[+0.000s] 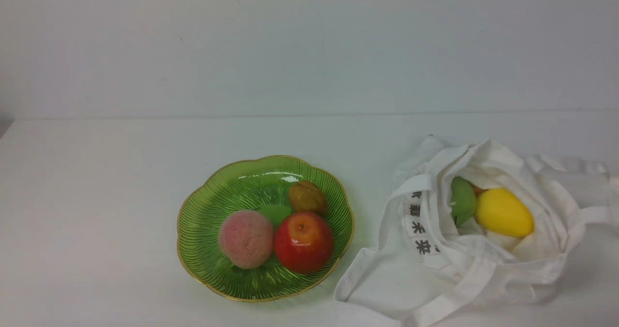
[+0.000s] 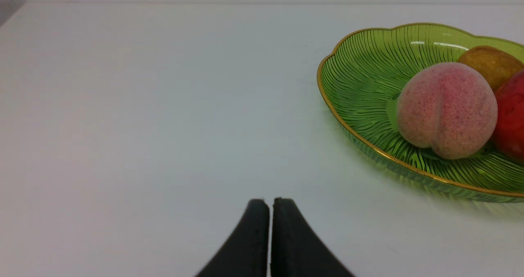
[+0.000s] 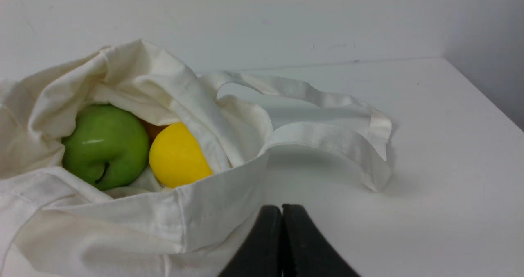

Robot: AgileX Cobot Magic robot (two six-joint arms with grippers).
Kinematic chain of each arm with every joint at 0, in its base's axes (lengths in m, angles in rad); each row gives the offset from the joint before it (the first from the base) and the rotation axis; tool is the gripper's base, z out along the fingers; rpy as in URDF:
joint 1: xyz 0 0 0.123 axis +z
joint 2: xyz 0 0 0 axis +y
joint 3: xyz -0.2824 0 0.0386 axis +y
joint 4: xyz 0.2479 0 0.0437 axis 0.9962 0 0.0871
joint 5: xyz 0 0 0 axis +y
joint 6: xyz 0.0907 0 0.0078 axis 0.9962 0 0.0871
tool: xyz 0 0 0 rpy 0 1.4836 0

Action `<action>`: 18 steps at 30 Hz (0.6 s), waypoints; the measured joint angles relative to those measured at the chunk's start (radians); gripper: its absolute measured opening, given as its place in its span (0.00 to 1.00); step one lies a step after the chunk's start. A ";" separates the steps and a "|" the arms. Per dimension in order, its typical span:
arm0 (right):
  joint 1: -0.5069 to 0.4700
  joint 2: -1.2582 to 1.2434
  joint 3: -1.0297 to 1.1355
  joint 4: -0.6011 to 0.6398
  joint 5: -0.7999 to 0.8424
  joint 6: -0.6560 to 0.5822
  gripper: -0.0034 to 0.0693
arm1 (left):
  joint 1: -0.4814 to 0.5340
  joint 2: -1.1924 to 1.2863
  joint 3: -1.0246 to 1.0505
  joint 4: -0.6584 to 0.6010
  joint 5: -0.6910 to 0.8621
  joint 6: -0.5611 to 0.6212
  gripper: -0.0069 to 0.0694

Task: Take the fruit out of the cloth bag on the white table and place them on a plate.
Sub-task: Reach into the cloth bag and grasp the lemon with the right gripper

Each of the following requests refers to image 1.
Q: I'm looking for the white cloth tote bag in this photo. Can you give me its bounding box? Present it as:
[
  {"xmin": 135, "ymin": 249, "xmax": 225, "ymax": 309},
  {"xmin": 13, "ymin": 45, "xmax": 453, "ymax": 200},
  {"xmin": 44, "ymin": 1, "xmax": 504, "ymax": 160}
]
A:
[{"xmin": 334, "ymin": 136, "xmax": 618, "ymax": 327}]

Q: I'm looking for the brown kiwi fruit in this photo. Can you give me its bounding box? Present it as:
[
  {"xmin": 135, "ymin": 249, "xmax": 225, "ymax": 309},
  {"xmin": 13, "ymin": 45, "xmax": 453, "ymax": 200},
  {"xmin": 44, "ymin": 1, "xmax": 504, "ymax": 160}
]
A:
[{"xmin": 288, "ymin": 180, "xmax": 328, "ymax": 217}]

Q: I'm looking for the green glass fruit plate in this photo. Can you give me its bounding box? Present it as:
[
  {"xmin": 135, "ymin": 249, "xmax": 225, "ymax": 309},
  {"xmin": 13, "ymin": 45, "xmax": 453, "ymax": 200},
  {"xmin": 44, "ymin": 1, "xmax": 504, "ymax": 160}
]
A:
[{"xmin": 177, "ymin": 155, "xmax": 354, "ymax": 303}]

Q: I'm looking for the green fruit in bag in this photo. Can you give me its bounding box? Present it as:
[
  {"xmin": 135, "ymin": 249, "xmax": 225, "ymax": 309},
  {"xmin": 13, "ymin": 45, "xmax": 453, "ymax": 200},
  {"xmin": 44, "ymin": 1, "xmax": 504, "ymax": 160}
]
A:
[{"xmin": 449, "ymin": 177, "xmax": 477, "ymax": 227}]

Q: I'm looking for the red apple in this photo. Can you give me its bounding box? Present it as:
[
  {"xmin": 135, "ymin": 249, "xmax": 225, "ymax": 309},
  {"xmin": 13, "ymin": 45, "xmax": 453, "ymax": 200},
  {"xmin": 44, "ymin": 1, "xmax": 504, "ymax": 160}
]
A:
[{"xmin": 273, "ymin": 212, "xmax": 334, "ymax": 275}]

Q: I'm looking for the pink peach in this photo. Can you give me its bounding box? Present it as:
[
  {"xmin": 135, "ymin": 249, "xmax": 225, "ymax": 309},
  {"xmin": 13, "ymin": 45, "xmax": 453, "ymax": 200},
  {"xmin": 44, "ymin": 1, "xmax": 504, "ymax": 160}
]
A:
[{"xmin": 218, "ymin": 209, "xmax": 274, "ymax": 269}]

